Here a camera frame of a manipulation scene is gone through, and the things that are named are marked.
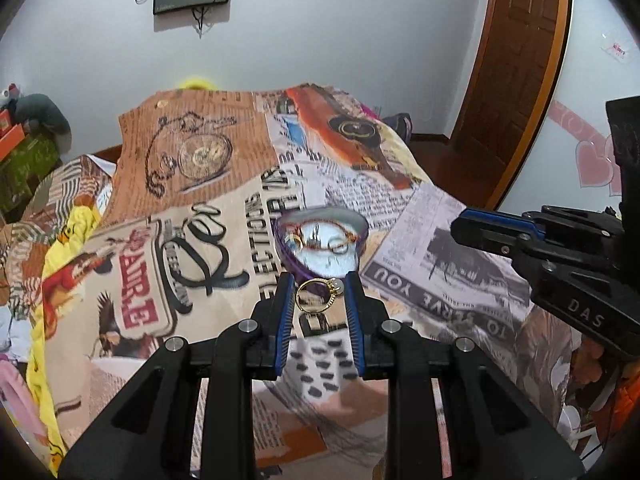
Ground wall switch with red label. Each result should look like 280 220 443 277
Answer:
602 35 636 64

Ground wooden door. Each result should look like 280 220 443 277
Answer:
450 0 573 211

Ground green box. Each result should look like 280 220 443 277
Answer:
0 132 63 216

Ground orange box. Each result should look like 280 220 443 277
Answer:
0 110 26 158

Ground yellow cartoon sheet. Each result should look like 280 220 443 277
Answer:
26 204 103 478

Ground purple heart-shaped tin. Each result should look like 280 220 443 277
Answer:
274 208 370 283

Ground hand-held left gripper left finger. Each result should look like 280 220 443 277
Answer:
57 272 297 480

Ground pink heart wall sticker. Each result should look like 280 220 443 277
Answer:
550 100 623 196

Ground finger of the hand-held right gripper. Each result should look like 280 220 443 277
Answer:
450 208 545 264
520 205 623 241

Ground red beaded bracelet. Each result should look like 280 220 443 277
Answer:
292 221 357 256

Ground gold ring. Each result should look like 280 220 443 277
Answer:
296 277 344 314

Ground grey plush toy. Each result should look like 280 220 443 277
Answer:
15 94 71 136

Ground orange cloth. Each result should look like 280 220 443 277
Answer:
570 340 640 443

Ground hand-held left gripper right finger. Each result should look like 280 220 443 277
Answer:
344 271 586 480

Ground printed newspaper pattern blanket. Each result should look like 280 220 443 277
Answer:
30 84 578 480

